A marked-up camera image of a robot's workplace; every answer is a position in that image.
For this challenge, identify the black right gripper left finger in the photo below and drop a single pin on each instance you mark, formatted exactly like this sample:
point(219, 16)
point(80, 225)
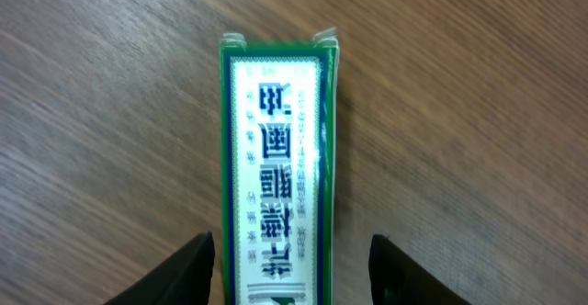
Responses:
point(183, 278)

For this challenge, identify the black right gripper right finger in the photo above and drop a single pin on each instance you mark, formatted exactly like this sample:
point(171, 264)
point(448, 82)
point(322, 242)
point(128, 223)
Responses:
point(396, 279)

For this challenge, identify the green white small packet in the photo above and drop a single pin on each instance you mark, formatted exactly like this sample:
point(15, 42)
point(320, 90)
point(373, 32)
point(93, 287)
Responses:
point(278, 162)

